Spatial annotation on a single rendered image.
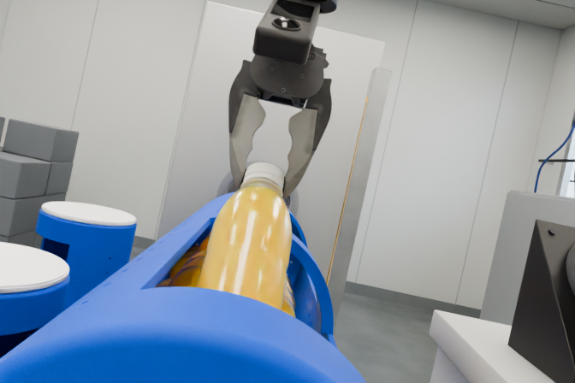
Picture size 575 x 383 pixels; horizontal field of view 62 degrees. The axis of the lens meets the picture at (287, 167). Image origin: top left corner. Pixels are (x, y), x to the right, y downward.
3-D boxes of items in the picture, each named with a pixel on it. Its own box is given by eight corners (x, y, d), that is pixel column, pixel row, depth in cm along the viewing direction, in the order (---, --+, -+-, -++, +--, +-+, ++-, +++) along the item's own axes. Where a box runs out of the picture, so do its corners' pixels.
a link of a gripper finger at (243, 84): (260, 144, 48) (293, 65, 48) (259, 144, 46) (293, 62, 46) (216, 127, 48) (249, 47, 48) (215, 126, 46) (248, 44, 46)
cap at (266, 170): (289, 193, 45) (292, 179, 47) (258, 173, 44) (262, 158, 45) (263, 208, 48) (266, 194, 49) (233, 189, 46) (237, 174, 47)
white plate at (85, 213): (91, 201, 166) (90, 204, 166) (20, 201, 140) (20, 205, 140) (154, 220, 156) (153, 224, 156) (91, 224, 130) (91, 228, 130)
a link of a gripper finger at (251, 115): (243, 185, 52) (275, 108, 52) (239, 190, 46) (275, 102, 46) (216, 174, 52) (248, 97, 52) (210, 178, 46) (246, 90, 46)
